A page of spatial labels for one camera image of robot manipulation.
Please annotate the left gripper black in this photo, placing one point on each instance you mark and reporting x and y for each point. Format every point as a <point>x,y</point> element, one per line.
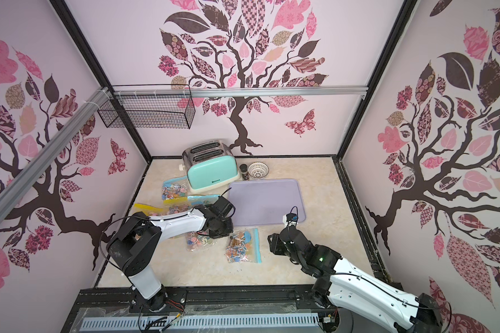
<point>230,229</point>

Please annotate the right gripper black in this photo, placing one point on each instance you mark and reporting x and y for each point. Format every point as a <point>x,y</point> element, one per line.
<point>281,241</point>

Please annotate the candy bag blue zip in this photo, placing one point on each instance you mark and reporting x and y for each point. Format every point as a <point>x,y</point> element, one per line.
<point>197,242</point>
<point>244,246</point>
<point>184,204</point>

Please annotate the candy bag blue zip front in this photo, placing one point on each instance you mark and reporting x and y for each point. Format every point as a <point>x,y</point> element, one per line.
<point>244,246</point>

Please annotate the lavender plastic tray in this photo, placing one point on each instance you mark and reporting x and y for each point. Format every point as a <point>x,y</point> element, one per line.
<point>265,202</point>

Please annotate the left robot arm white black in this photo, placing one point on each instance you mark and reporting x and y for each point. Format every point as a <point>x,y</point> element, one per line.
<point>134,244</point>

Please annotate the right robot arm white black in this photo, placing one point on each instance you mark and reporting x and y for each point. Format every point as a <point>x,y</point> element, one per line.
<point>341,284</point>

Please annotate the candy bag near toaster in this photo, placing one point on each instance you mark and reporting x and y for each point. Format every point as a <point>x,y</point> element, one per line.
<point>175,188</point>

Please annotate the candy bag yellow zip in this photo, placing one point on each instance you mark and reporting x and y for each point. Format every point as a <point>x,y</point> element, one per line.
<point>149,210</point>

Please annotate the mint green toaster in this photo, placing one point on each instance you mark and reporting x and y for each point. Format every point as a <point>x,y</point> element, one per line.
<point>209,165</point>

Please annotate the small dark spice jar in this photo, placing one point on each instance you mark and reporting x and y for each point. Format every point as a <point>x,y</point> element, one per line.
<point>244,172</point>

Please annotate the white sink strainer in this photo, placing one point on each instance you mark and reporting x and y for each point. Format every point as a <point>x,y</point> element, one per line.
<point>258,170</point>

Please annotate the white cable duct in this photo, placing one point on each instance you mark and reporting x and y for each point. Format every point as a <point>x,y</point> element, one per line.
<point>297,322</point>

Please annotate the black wire basket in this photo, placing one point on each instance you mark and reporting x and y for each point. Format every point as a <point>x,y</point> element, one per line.
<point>149,106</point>

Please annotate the black base frame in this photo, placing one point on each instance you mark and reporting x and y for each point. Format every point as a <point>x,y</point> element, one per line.
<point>274,299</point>

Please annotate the aluminium rail back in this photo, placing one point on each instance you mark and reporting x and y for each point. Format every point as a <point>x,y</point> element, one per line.
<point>241,91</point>

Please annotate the aluminium rail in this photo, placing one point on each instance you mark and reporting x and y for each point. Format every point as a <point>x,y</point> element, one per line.
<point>31,173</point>
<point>241,91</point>

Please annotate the aluminium rail left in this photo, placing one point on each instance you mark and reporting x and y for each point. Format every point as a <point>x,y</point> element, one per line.
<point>31,173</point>

